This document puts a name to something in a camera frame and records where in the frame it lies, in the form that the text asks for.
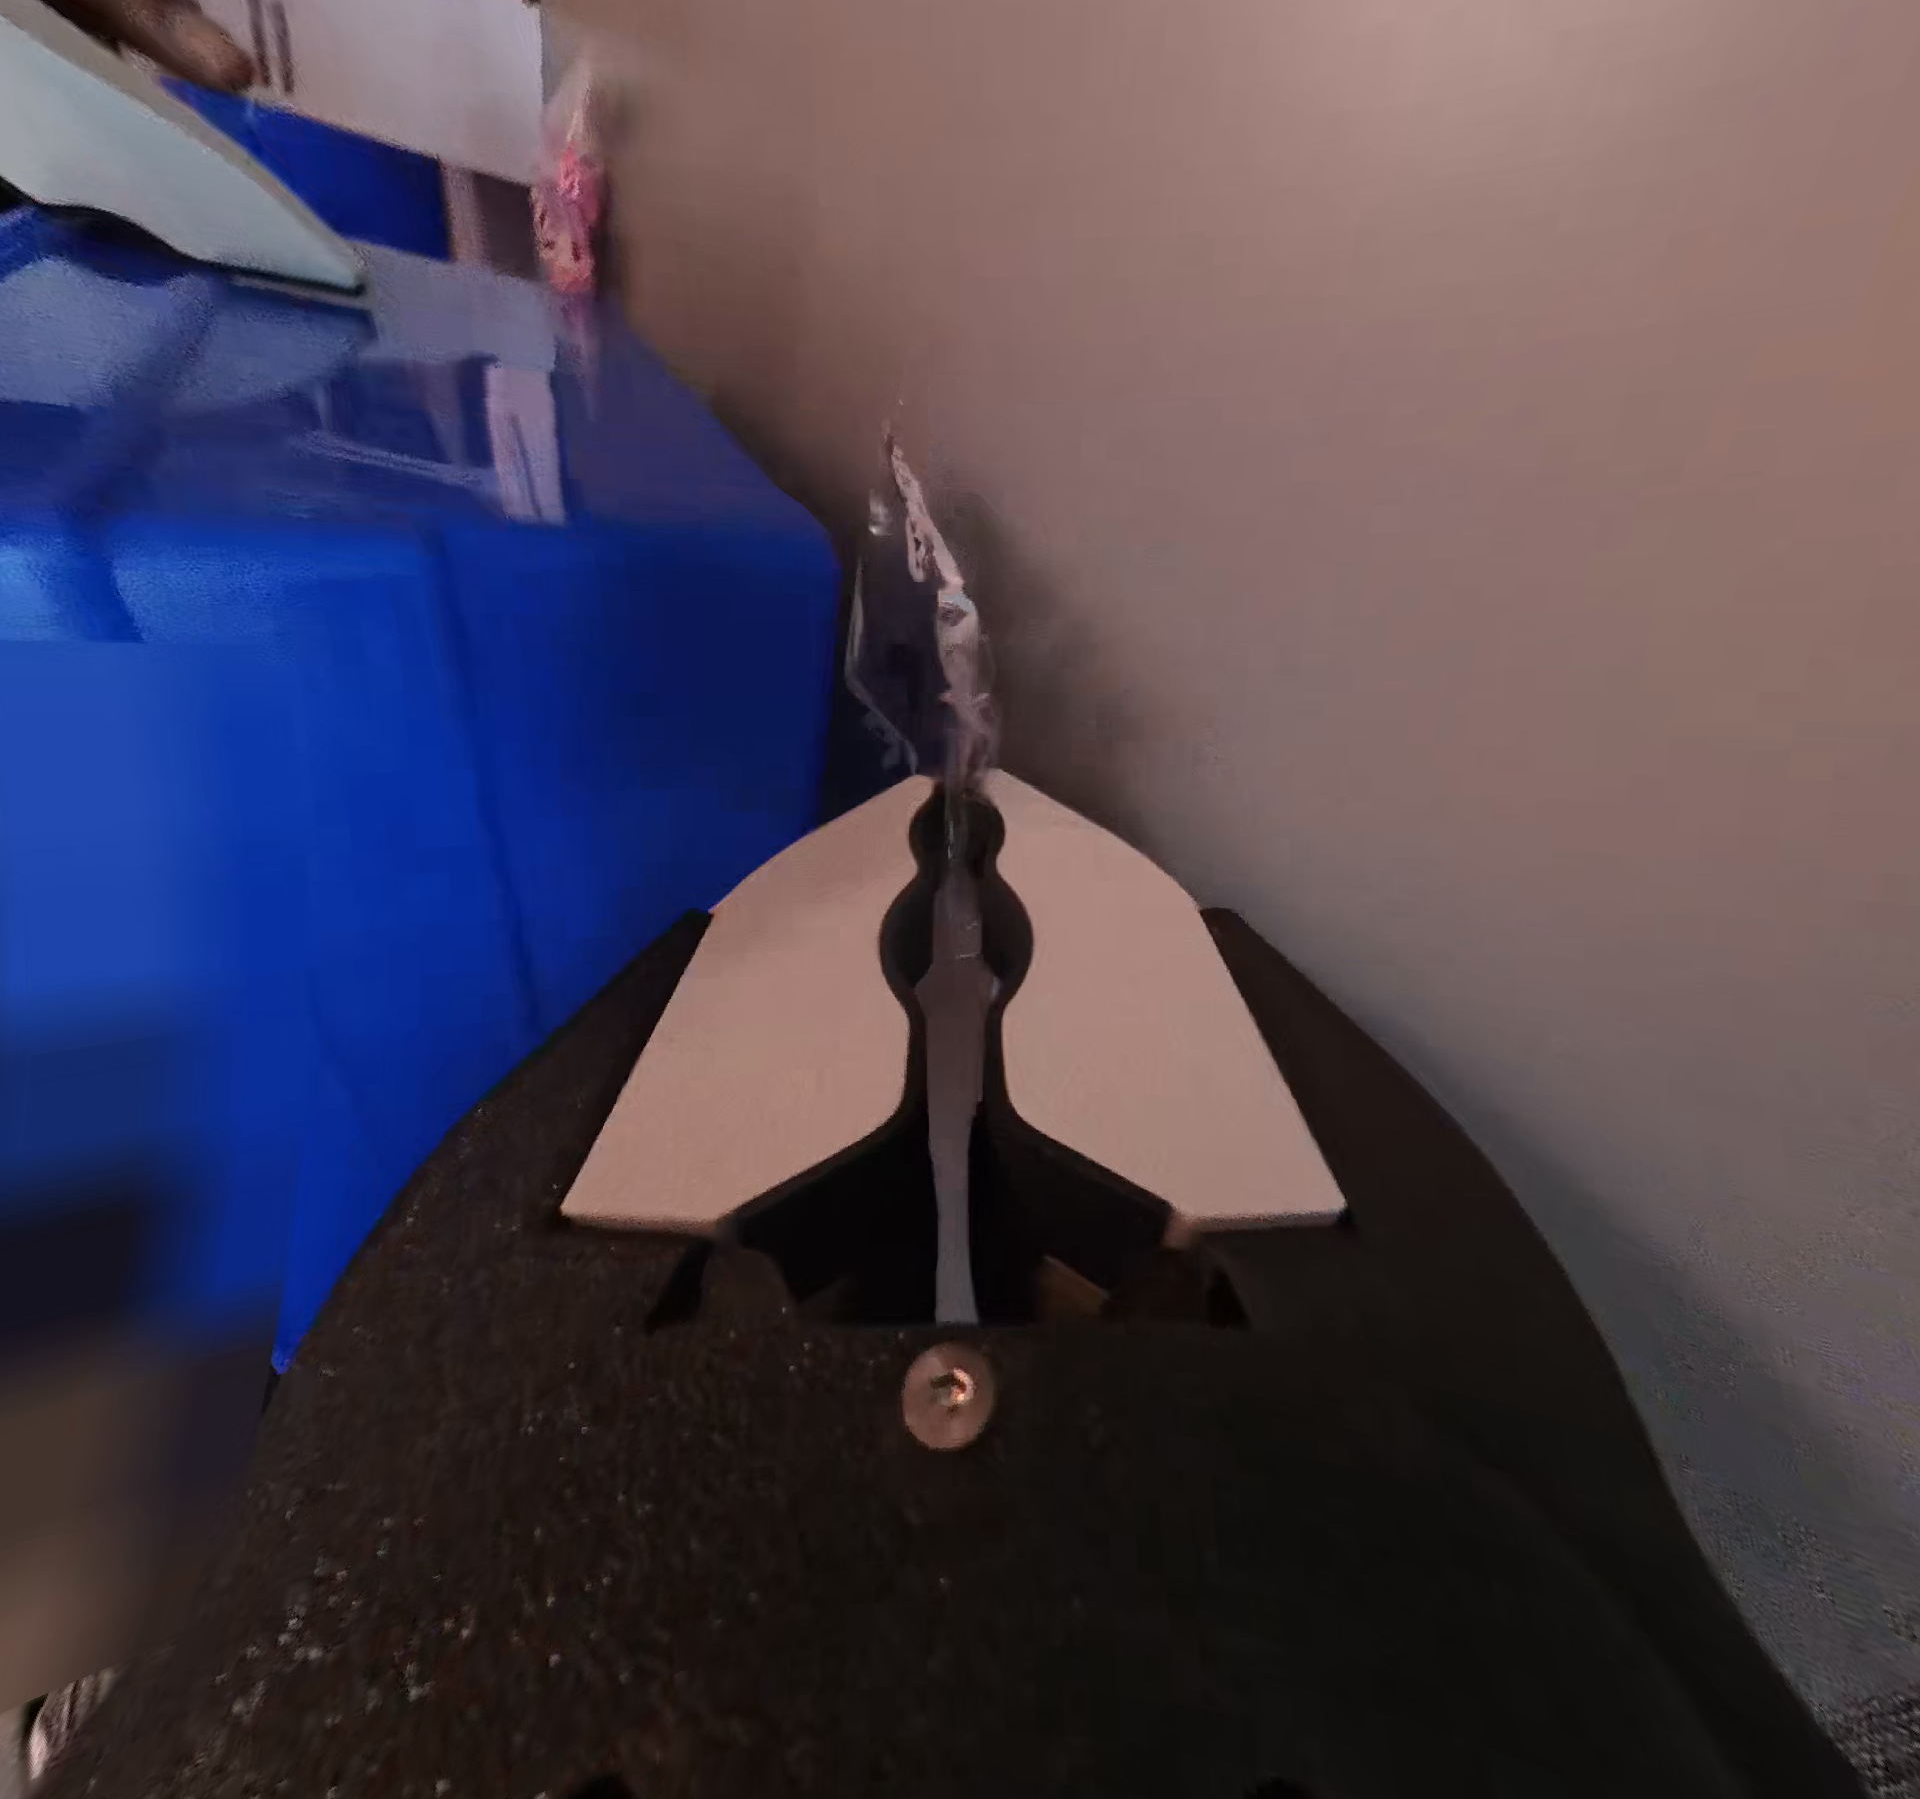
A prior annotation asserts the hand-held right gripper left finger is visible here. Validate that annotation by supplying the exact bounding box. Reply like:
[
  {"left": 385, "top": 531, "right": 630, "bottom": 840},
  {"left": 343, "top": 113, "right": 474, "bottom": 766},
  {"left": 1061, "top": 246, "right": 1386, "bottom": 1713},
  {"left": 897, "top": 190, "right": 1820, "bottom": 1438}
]
[{"left": 559, "top": 780, "right": 945, "bottom": 1247}]

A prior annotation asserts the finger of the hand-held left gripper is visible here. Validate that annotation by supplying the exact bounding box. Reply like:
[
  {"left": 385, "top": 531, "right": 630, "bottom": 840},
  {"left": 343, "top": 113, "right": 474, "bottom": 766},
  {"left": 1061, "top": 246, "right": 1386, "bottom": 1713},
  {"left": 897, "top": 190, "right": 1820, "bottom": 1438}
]
[{"left": 0, "top": 0, "right": 372, "bottom": 304}]

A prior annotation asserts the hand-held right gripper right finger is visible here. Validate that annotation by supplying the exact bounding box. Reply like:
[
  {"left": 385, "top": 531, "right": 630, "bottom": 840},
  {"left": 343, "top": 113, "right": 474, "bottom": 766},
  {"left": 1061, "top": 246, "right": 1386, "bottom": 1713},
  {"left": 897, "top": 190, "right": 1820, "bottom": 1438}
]
[{"left": 959, "top": 775, "right": 1350, "bottom": 1235}]

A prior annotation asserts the clear printed plastic bag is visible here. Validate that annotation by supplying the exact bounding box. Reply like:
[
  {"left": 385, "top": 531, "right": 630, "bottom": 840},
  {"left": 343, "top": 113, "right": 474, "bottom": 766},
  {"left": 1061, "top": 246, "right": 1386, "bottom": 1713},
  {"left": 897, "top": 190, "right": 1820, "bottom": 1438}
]
[
  {"left": 529, "top": 66, "right": 614, "bottom": 308},
  {"left": 837, "top": 397, "right": 1006, "bottom": 1329}
]

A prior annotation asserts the blue plastic bin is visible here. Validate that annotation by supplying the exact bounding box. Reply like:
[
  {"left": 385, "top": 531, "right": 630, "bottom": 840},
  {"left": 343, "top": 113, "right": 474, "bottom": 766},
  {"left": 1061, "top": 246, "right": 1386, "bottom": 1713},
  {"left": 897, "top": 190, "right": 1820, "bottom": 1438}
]
[{"left": 0, "top": 83, "right": 845, "bottom": 1382}]

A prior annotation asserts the white cardboard box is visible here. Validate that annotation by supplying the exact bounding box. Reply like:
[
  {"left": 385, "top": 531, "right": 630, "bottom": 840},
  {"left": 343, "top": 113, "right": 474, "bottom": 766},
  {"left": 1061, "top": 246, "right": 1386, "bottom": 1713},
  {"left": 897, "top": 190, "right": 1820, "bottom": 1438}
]
[{"left": 67, "top": 0, "right": 549, "bottom": 188}]

